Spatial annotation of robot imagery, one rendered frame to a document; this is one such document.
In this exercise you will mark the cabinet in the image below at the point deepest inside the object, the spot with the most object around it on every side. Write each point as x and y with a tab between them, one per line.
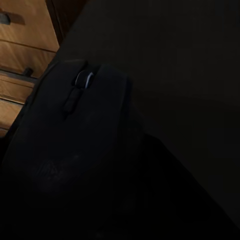
31	32

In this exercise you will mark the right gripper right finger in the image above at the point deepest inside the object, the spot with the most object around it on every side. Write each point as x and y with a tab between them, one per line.
180	209

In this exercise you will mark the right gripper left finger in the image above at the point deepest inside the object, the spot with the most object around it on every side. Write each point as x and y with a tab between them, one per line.
3	147

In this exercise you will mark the desk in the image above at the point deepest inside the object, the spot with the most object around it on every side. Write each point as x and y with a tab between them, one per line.
184	59

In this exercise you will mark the mouse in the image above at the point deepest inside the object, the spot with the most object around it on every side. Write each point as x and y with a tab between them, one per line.
74	152

